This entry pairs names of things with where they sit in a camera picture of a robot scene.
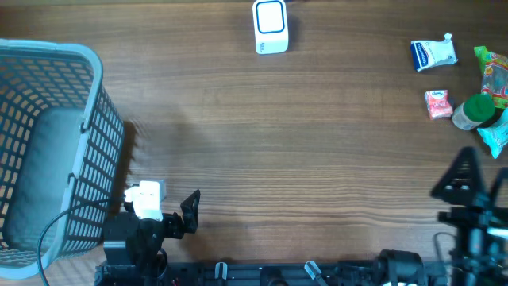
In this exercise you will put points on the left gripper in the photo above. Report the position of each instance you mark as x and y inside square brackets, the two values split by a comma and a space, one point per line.
[176, 229]

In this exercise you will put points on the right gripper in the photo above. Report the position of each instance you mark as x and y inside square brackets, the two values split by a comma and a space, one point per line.
[475, 195]

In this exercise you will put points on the teal wet wipes pack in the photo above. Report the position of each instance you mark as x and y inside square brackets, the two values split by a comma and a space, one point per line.
[495, 136]

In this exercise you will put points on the green lid jar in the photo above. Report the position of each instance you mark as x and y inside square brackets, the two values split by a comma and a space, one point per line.
[474, 112]

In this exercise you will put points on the red white tissue pack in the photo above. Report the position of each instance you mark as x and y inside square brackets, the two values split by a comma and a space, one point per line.
[438, 105]

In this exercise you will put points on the green Haribo candy bag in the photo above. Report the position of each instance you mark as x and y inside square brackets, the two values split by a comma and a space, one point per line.
[494, 70]

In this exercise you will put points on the white blue pouch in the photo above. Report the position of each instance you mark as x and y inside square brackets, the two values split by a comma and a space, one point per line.
[431, 54]

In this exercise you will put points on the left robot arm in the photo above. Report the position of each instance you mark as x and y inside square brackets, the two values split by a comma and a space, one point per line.
[133, 246]

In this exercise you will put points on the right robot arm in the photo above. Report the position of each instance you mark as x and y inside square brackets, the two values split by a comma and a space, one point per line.
[479, 255]

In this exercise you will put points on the white barcode scanner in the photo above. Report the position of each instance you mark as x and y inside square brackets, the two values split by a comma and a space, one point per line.
[270, 26]

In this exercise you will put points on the grey plastic mesh basket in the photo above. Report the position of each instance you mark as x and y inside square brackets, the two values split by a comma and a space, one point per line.
[61, 141]

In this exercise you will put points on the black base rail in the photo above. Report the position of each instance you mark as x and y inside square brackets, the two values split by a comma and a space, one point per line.
[339, 273]

